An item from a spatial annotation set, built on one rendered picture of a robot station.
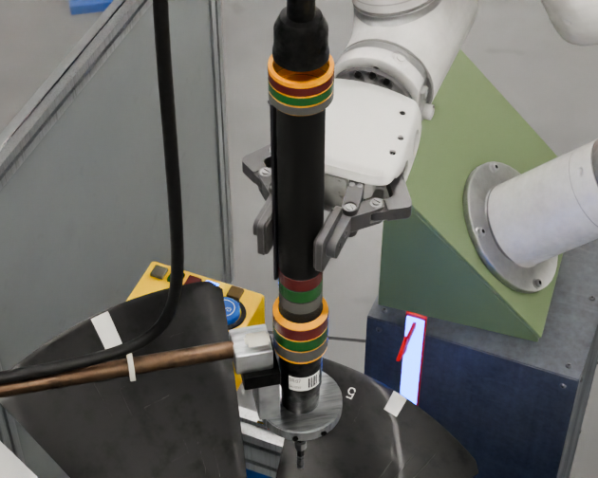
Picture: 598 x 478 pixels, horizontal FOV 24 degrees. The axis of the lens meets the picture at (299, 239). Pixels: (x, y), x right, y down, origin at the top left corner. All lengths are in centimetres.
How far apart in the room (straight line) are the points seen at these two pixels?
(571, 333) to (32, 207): 86
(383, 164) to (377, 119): 5
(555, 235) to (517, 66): 204
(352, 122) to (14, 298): 125
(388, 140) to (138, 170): 152
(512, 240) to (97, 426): 77
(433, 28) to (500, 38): 280
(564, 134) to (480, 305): 181
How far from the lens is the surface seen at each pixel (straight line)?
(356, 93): 109
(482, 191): 189
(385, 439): 149
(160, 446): 127
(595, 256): 203
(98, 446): 127
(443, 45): 115
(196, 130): 276
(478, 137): 195
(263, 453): 189
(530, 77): 381
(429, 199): 181
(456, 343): 189
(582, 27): 117
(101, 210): 244
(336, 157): 104
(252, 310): 173
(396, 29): 113
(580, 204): 179
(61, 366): 107
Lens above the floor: 237
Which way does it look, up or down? 46 degrees down
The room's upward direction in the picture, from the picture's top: straight up
